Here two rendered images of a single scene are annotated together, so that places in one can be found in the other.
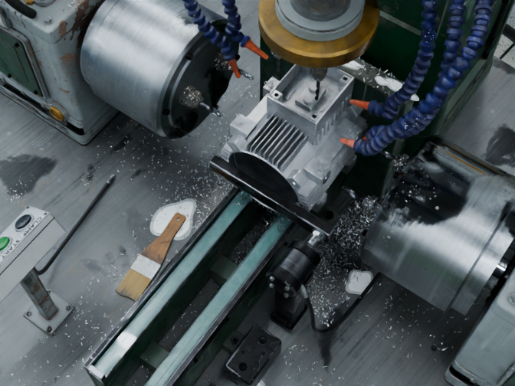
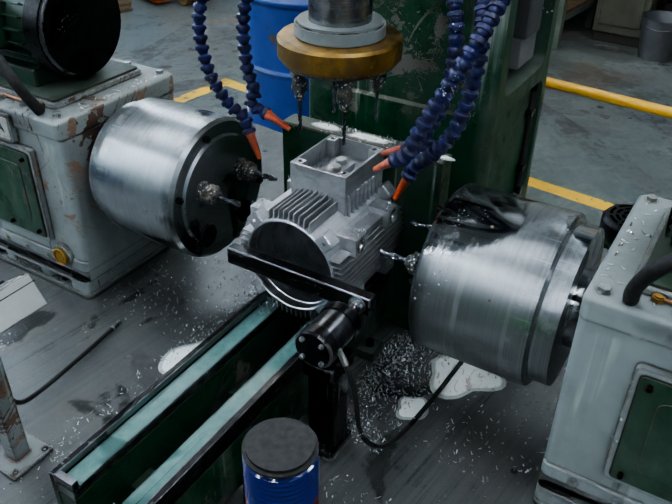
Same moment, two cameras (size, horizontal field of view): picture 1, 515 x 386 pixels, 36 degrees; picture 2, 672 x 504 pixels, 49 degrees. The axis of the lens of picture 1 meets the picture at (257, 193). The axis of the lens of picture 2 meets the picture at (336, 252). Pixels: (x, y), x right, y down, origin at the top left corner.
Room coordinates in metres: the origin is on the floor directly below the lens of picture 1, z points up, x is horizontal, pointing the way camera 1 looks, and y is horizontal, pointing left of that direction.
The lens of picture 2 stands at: (-0.23, -0.01, 1.66)
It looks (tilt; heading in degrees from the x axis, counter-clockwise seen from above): 34 degrees down; 356
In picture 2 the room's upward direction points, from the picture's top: 1 degrees clockwise
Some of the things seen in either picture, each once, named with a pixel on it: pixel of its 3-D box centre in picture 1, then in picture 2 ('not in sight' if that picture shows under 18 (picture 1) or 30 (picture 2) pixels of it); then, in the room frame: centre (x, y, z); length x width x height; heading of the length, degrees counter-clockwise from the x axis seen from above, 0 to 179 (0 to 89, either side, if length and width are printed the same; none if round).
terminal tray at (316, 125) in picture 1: (309, 99); (337, 175); (0.81, -0.09, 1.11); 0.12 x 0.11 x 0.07; 145
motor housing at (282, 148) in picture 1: (294, 145); (324, 236); (0.78, -0.07, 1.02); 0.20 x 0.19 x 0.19; 145
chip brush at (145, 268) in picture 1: (154, 255); not in sight; (0.66, 0.20, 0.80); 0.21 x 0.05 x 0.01; 151
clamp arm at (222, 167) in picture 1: (270, 198); (297, 277); (0.67, -0.02, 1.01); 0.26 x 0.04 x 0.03; 55
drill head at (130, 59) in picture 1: (142, 47); (158, 168); (0.99, 0.22, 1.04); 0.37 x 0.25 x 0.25; 55
